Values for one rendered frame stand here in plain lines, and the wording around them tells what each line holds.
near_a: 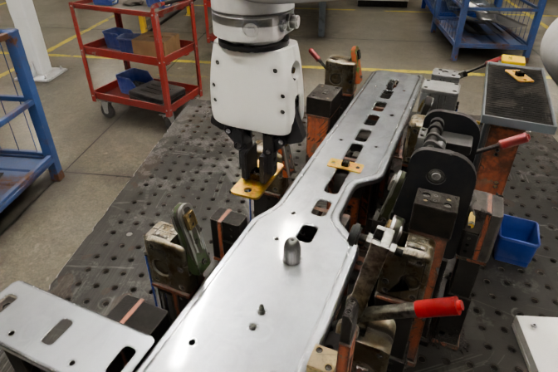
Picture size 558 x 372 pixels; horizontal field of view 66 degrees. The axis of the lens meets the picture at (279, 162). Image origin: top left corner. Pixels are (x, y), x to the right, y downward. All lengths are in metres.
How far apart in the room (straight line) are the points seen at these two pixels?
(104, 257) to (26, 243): 1.37
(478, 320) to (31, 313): 0.94
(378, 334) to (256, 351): 0.17
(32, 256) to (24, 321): 1.76
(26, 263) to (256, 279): 1.88
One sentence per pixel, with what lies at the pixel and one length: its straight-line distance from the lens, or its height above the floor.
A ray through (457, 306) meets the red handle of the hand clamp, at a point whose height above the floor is 1.14.
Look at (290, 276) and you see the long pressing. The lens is 0.76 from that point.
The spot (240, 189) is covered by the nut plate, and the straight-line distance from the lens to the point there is 0.53.
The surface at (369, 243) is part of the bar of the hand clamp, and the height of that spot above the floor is 1.20.
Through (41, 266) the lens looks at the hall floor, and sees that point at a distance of 2.48.
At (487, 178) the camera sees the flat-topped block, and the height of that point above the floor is 0.94.
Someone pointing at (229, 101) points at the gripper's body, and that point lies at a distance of 0.49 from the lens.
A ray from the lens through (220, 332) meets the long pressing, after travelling 0.70.
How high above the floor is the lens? 1.56
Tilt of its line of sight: 32 degrees down
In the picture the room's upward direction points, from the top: straight up
